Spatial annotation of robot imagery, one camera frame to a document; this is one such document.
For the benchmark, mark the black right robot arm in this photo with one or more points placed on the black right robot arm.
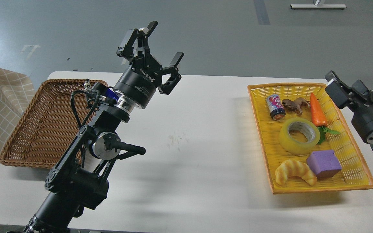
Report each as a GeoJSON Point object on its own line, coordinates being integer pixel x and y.
{"type": "Point", "coordinates": [358, 98]}

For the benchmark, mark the toy croissant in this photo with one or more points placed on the toy croissant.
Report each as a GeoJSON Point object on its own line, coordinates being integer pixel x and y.
{"type": "Point", "coordinates": [294, 168]}

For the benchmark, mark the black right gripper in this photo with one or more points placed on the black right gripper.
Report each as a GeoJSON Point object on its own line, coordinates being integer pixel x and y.
{"type": "Point", "coordinates": [356, 97]}

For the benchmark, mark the small soda can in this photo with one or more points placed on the small soda can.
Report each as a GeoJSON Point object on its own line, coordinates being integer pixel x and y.
{"type": "Point", "coordinates": [275, 106]}

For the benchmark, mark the brown wicker basket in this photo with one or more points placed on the brown wicker basket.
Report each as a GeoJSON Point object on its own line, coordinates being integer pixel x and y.
{"type": "Point", "coordinates": [46, 129]}

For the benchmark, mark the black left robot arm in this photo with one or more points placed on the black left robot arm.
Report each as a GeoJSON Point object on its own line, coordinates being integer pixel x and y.
{"type": "Point", "coordinates": [79, 178]}

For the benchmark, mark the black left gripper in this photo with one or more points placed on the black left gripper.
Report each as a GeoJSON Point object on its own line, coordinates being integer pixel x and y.
{"type": "Point", "coordinates": [138, 82]}

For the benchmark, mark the toy carrot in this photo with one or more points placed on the toy carrot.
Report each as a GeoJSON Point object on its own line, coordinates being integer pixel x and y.
{"type": "Point", "coordinates": [319, 119]}

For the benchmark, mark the purple foam cube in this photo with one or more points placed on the purple foam cube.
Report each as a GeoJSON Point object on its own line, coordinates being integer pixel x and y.
{"type": "Point", "coordinates": [324, 163]}

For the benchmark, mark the brown toy animal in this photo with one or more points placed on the brown toy animal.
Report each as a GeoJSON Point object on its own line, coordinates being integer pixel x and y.
{"type": "Point", "coordinates": [295, 105]}

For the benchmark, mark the white furniture base bar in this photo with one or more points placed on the white furniture base bar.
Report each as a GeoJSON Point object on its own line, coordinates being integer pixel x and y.
{"type": "Point", "coordinates": [312, 6]}

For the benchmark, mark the yellow plastic basket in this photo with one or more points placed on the yellow plastic basket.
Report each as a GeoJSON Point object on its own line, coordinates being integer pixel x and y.
{"type": "Point", "coordinates": [354, 175]}

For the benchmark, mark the yellow tape roll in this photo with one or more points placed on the yellow tape roll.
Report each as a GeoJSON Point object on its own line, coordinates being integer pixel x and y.
{"type": "Point", "coordinates": [296, 146]}

